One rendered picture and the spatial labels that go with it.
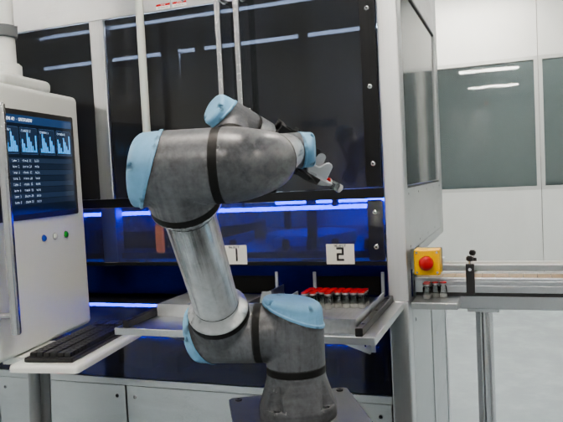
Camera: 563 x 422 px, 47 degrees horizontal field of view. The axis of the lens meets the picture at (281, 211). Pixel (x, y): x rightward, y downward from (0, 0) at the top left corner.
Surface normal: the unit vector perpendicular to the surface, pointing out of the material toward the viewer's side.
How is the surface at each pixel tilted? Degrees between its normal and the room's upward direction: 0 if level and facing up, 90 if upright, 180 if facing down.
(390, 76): 90
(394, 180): 90
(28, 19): 90
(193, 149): 65
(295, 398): 73
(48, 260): 90
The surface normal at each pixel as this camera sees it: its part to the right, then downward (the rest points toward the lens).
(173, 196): -0.05, 0.69
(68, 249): 0.98, -0.04
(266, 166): 0.69, 0.10
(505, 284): -0.34, 0.07
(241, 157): 0.29, -0.15
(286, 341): -0.12, 0.06
